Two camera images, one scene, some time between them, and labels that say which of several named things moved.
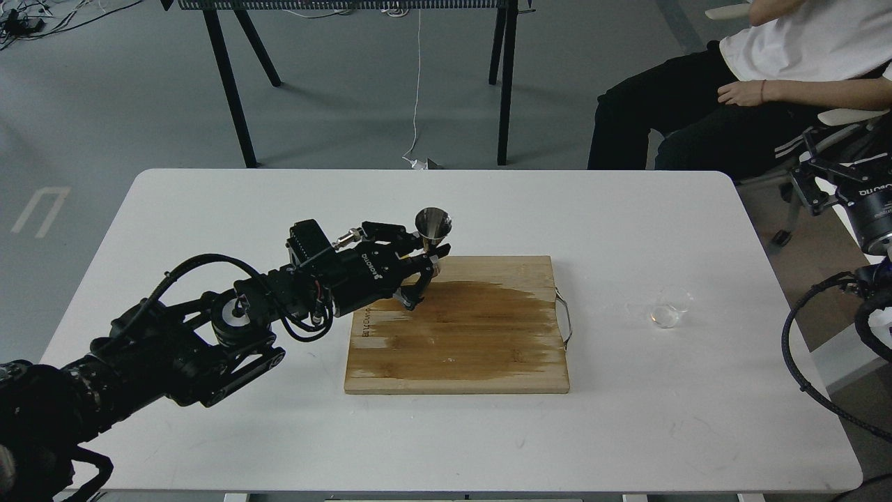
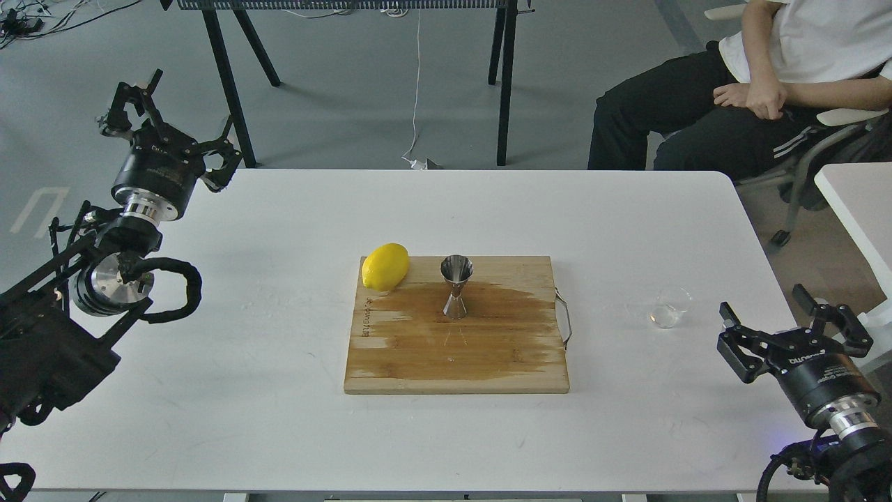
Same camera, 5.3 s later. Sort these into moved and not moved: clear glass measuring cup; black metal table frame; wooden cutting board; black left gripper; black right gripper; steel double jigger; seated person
Moved: black right gripper; black left gripper; steel double jigger
Not moved: wooden cutting board; seated person; black metal table frame; clear glass measuring cup
